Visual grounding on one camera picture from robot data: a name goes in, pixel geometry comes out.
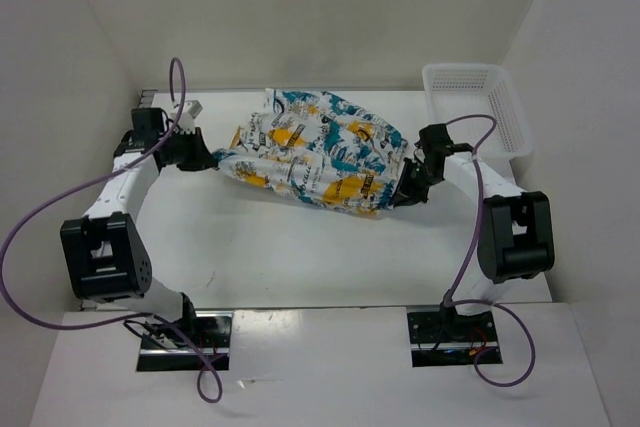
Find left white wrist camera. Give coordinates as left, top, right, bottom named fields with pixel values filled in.
left=169, top=100, right=203, bottom=134

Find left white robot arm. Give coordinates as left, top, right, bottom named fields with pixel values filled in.
left=60, top=101, right=215, bottom=347

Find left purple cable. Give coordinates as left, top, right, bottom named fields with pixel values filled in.
left=0, top=56, right=223, bottom=406

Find patterned white blue yellow shorts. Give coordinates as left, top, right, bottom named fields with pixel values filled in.
left=212, top=88, right=408, bottom=215

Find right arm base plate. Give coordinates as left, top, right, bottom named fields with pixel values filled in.
left=406, top=306, right=503, bottom=368

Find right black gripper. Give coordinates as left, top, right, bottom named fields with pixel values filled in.
left=389, top=156, right=442, bottom=207

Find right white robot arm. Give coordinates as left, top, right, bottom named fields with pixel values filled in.
left=390, top=123, right=555, bottom=340

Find white plastic basket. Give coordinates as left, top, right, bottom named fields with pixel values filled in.
left=422, top=63, right=534, bottom=160

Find purple cable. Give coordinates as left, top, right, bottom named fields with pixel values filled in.
left=439, top=114, right=539, bottom=388
left=0, top=56, right=223, bottom=406

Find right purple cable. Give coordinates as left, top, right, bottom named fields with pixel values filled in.
left=439, top=114, right=539, bottom=388

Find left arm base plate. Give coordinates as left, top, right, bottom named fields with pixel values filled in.
left=127, top=310, right=234, bottom=372

